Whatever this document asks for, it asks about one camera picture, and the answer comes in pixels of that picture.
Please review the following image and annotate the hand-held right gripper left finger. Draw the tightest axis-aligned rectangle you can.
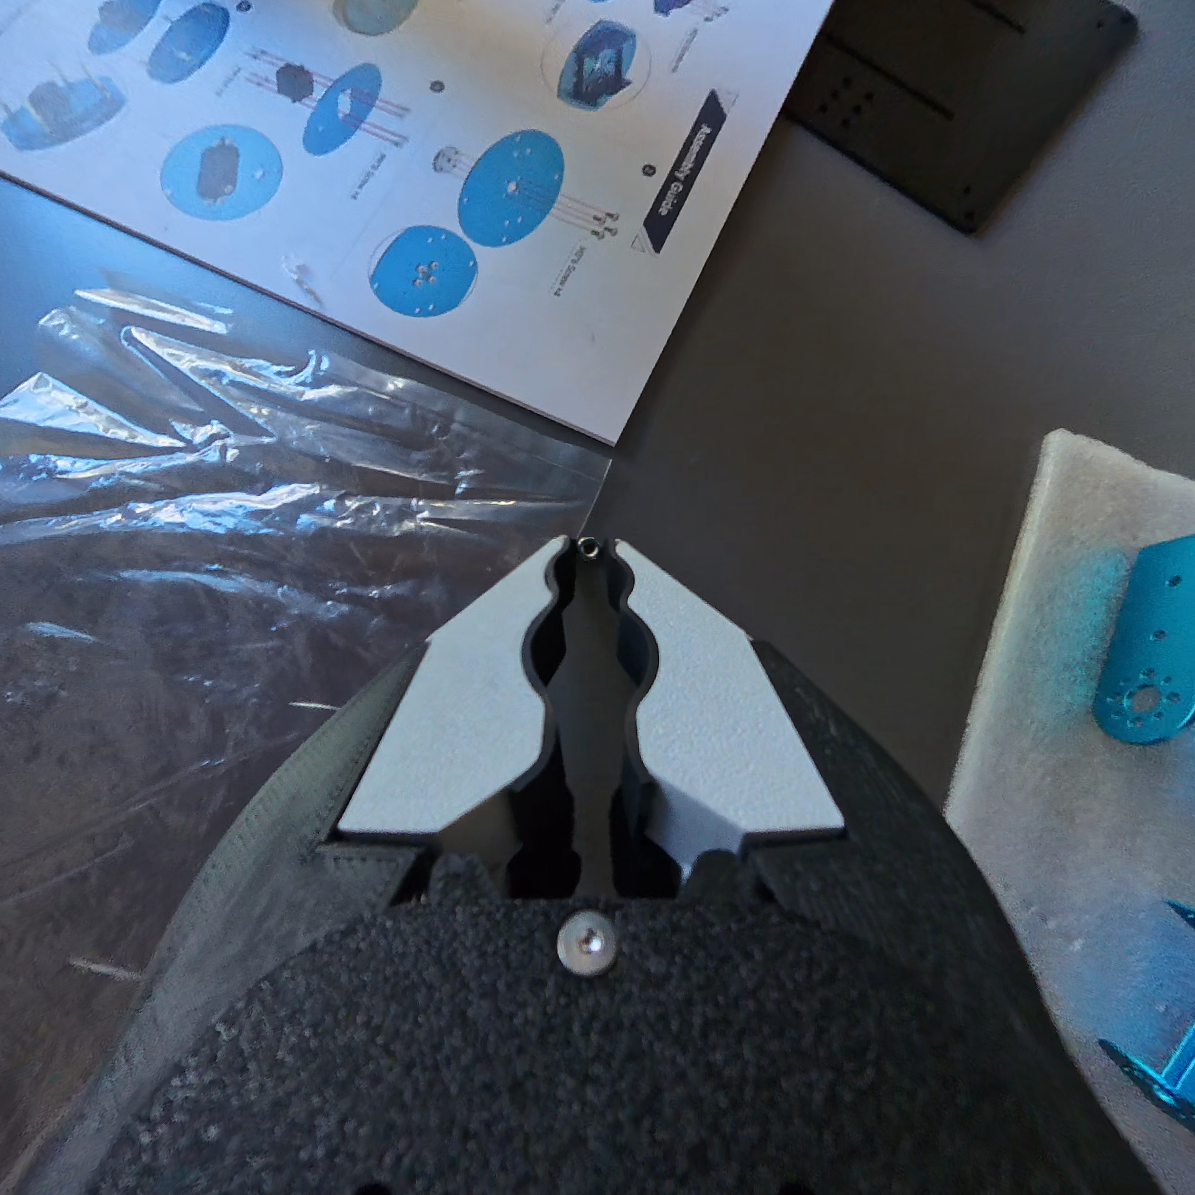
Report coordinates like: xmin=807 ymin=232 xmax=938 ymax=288
xmin=335 ymin=535 xmax=574 ymax=838

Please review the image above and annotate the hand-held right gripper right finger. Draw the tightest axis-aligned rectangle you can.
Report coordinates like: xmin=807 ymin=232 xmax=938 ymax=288
xmin=610 ymin=537 xmax=849 ymax=881

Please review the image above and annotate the dark grey desk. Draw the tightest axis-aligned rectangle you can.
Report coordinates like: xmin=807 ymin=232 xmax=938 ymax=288
xmin=0 ymin=0 xmax=1195 ymax=1195

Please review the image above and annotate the white foam sheet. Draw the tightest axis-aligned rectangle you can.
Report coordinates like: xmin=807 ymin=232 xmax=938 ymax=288
xmin=944 ymin=428 xmax=1195 ymax=1195

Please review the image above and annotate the clear plastic bag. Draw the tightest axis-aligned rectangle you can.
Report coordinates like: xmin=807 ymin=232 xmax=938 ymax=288
xmin=0 ymin=271 xmax=618 ymax=1103

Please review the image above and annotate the small clear plastic scrap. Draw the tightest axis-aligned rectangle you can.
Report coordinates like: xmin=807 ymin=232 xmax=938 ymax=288
xmin=279 ymin=251 xmax=331 ymax=312

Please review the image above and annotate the white instruction sheet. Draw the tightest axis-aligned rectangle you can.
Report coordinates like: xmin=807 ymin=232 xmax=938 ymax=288
xmin=0 ymin=0 xmax=836 ymax=448

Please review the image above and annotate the black flat metal plate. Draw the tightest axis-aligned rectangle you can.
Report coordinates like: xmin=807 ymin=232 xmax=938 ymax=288
xmin=783 ymin=0 xmax=1142 ymax=236

